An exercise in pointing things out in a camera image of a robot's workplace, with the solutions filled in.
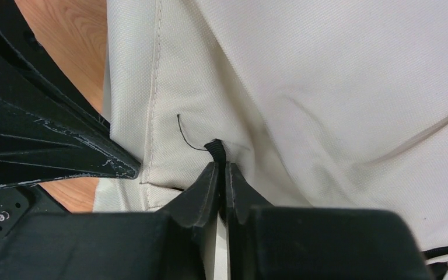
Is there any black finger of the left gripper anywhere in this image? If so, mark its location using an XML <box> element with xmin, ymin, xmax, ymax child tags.
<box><xmin>0</xmin><ymin>1</ymin><xmax>110</xmax><ymax>130</ymax></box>

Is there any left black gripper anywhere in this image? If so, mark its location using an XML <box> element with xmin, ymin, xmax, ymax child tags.
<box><xmin>0</xmin><ymin>98</ymin><xmax>141</xmax><ymax>251</ymax></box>

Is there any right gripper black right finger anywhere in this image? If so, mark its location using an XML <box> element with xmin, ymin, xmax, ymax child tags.
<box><xmin>225</xmin><ymin>163</ymin><xmax>432</xmax><ymax>279</ymax></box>

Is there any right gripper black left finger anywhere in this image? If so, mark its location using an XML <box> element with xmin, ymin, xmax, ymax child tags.
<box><xmin>0</xmin><ymin>162</ymin><xmax>219</xmax><ymax>279</ymax></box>

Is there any beige canvas backpack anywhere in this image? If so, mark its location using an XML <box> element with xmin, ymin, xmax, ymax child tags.
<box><xmin>93</xmin><ymin>1</ymin><xmax>448</xmax><ymax>279</ymax></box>

